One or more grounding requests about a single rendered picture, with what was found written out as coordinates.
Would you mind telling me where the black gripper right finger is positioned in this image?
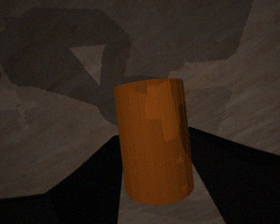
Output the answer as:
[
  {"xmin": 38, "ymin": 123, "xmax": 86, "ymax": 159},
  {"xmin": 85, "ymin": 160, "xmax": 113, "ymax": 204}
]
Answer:
[{"xmin": 189, "ymin": 127, "xmax": 280, "ymax": 224}]

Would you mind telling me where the orange cylinder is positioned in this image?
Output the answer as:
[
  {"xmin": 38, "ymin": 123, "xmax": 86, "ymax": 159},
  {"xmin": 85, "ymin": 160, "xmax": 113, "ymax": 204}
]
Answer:
[{"xmin": 114, "ymin": 78, "xmax": 194, "ymax": 204}]

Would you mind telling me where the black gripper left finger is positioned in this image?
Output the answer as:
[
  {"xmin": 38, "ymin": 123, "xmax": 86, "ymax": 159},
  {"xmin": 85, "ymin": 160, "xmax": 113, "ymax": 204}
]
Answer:
[{"xmin": 0, "ymin": 135, "xmax": 123, "ymax": 224}]

